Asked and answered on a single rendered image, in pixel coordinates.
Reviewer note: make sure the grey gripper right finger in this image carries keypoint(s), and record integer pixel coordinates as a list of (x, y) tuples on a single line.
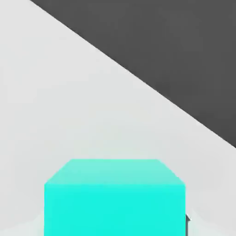
[(191, 227)]

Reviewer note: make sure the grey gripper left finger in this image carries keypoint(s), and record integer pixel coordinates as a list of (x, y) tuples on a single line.
[(35, 229)]

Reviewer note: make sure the small cyan cube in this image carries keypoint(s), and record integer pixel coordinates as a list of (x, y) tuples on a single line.
[(114, 206)]

